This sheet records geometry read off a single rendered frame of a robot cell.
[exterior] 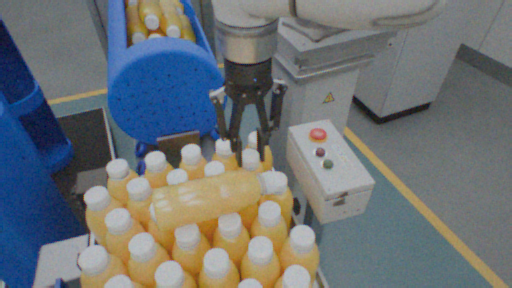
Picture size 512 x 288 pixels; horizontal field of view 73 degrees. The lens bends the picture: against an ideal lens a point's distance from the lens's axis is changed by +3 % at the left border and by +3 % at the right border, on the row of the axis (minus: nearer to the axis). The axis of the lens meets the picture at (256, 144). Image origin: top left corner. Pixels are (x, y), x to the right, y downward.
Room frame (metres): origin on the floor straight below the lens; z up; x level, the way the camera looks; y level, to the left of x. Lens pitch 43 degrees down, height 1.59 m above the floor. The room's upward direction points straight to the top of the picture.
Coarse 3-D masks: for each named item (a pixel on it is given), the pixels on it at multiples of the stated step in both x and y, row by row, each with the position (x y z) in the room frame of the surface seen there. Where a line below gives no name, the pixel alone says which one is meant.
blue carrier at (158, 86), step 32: (160, 0) 1.51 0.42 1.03; (128, 64) 0.65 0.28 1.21; (160, 64) 0.67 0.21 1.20; (192, 64) 0.69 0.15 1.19; (128, 96) 0.65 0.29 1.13; (160, 96) 0.67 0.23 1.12; (192, 96) 0.69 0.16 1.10; (224, 96) 0.71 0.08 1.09; (128, 128) 0.64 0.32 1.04; (160, 128) 0.66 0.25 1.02; (192, 128) 0.68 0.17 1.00
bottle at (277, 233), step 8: (256, 216) 0.36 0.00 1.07; (280, 216) 0.35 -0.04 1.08; (256, 224) 0.34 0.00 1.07; (264, 224) 0.33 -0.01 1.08; (272, 224) 0.33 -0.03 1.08; (280, 224) 0.34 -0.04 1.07; (256, 232) 0.33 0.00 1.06; (264, 232) 0.33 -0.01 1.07; (272, 232) 0.33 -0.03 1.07; (280, 232) 0.33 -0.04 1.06; (272, 240) 0.32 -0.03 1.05; (280, 240) 0.32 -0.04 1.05
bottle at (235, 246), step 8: (216, 232) 0.33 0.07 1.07; (240, 232) 0.32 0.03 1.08; (216, 240) 0.32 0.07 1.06; (224, 240) 0.31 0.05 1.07; (232, 240) 0.31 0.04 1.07; (240, 240) 0.31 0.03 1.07; (248, 240) 0.32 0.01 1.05; (224, 248) 0.30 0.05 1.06; (232, 248) 0.30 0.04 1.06; (240, 248) 0.30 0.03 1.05; (232, 256) 0.30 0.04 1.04; (240, 256) 0.30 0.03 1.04
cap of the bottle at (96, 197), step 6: (96, 186) 0.40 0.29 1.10; (90, 192) 0.39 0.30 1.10; (96, 192) 0.39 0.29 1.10; (102, 192) 0.39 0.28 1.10; (84, 198) 0.38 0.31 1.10; (90, 198) 0.38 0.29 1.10; (96, 198) 0.38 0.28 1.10; (102, 198) 0.38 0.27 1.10; (108, 198) 0.39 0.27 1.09; (90, 204) 0.37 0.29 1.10; (96, 204) 0.37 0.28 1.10; (102, 204) 0.37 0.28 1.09
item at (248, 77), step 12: (228, 60) 0.45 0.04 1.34; (264, 60) 0.45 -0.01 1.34; (228, 72) 0.45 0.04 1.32; (240, 72) 0.43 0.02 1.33; (252, 72) 0.43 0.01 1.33; (264, 72) 0.44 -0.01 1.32; (228, 84) 0.45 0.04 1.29; (240, 84) 0.44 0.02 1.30; (252, 84) 0.43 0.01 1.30; (264, 84) 0.47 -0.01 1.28; (252, 96) 0.46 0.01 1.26; (264, 96) 0.47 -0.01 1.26
